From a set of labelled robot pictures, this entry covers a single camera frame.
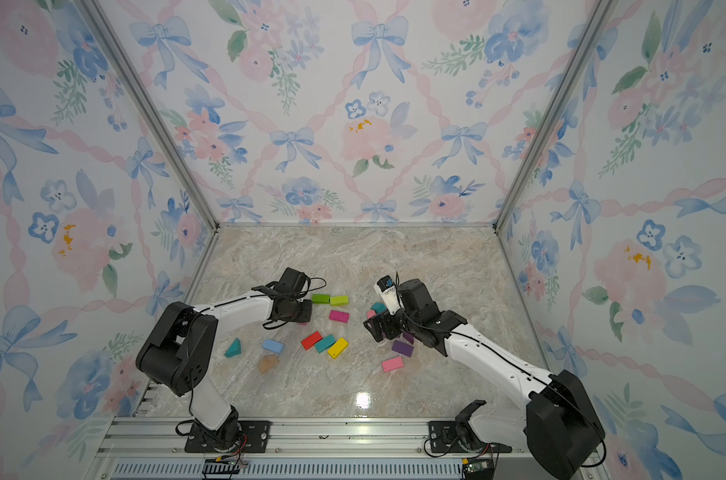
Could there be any lime green block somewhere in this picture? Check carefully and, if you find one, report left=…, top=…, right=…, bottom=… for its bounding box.
left=329, top=295, right=349, bottom=306

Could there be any magenta block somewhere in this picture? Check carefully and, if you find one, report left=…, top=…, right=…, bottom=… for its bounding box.
left=329, top=310, right=350, bottom=323

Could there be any red block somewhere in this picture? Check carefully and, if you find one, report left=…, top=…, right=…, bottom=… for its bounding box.
left=301, top=331, right=323, bottom=351

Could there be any yellow block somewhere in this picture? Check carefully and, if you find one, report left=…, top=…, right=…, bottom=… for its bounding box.
left=327, top=338, right=349, bottom=359

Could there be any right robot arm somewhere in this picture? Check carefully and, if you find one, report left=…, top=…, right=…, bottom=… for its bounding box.
left=364, top=276, right=607, bottom=479

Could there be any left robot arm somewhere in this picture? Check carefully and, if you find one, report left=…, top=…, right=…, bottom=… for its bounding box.
left=136, top=268, right=314, bottom=453

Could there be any purple block lower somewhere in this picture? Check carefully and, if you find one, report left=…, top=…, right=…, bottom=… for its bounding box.
left=392, top=340, right=414, bottom=357

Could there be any light blue block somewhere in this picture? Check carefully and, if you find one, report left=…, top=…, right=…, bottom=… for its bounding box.
left=262, top=339, right=284, bottom=355

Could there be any teal rectangular block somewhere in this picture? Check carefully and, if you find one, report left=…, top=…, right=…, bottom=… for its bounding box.
left=314, top=335, right=337, bottom=353

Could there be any tan wooden block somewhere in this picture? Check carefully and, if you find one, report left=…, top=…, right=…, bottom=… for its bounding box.
left=257, top=354, right=280, bottom=375

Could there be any teal triangle block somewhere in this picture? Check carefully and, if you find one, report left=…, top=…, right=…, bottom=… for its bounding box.
left=225, top=338, right=242, bottom=358

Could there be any green circuit board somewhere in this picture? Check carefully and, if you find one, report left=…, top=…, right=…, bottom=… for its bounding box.
left=461, top=459, right=496, bottom=480

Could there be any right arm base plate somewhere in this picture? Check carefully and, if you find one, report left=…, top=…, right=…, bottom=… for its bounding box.
left=423, top=421, right=513, bottom=458

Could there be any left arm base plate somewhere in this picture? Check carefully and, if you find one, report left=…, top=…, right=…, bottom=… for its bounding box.
left=176, top=420, right=272, bottom=454

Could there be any left frame post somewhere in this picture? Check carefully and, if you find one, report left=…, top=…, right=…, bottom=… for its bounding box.
left=74, top=1, right=220, bottom=232

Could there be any frame post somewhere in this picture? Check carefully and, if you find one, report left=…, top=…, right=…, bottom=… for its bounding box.
left=74, top=1, right=220, bottom=232
left=494, top=0, right=615, bottom=235

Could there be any right frame post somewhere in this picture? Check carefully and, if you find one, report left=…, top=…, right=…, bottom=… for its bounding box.
left=494, top=0, right=615, bottom=235

